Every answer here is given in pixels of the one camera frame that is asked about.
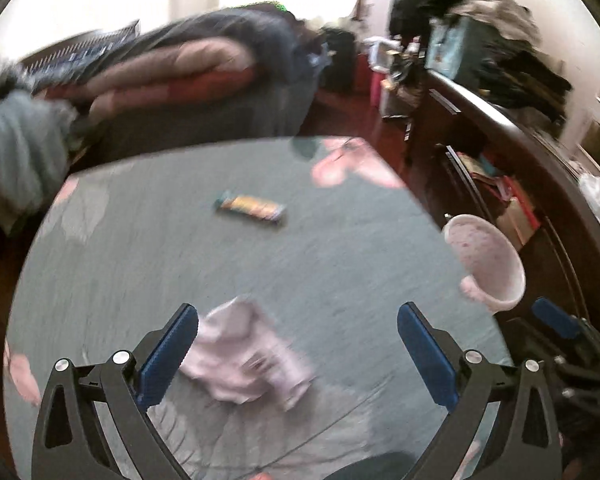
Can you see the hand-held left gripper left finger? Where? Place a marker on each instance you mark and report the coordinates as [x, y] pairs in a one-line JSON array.
[[167, 355]]

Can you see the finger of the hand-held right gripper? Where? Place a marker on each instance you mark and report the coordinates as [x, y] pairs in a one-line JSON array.
[[555, 319]]

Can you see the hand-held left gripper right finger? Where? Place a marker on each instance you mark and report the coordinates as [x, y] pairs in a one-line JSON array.
[[427, 360]]

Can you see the pale pink wrapper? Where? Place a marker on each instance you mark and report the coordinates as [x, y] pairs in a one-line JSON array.
[[245, 360]]

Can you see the pink bowl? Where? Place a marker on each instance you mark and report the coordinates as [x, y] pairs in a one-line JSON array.
[[485, 255]]

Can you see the row of books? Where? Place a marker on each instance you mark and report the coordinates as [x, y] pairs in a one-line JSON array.
[[500, 200]]

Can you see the grey floral tablecloth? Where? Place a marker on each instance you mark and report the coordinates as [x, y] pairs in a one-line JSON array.
[[305, 285]]

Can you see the colourful snack bar wrapper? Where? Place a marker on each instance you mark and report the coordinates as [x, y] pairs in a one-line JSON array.
[[250, 208]]

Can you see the dark wooden cabinet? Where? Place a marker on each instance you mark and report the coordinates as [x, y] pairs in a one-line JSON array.
[[460, 110]]

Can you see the black clothes pile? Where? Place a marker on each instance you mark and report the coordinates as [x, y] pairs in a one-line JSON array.
[[525, 80]]

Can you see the dark bed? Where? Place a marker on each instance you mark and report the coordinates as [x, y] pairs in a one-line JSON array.
[[220, 110]]

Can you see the red bag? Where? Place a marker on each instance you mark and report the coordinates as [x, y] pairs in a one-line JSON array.
[[376, 90]]

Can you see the black handbag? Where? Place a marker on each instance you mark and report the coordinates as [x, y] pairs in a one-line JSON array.
[[405, 82]]

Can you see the teal storage box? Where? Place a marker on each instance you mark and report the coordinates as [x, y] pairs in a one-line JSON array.
[[455, 50]]

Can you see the white container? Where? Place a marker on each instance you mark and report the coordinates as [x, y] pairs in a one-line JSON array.
[[384, 52]]

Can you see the star print pillow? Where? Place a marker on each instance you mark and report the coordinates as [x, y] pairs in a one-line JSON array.
[[80, 55]]

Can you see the black suitcase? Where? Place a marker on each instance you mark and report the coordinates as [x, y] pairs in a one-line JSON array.
[[340, 60]]

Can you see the white pink clothes pile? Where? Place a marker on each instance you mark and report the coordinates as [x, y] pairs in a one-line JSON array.
[[500, 5]]

